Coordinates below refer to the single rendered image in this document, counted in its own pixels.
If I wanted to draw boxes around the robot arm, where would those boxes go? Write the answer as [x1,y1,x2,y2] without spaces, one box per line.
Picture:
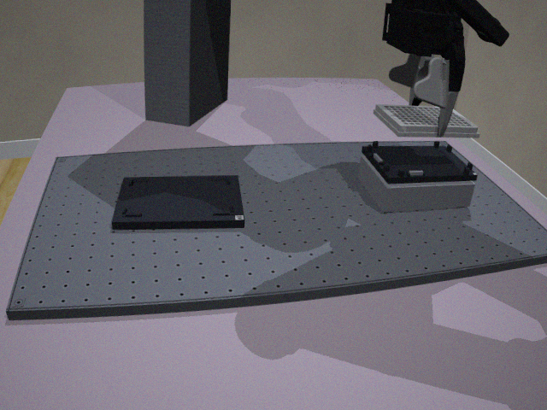
[446,0,509,46]

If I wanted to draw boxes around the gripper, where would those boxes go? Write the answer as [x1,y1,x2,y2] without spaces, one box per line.
[382,0,465,137]

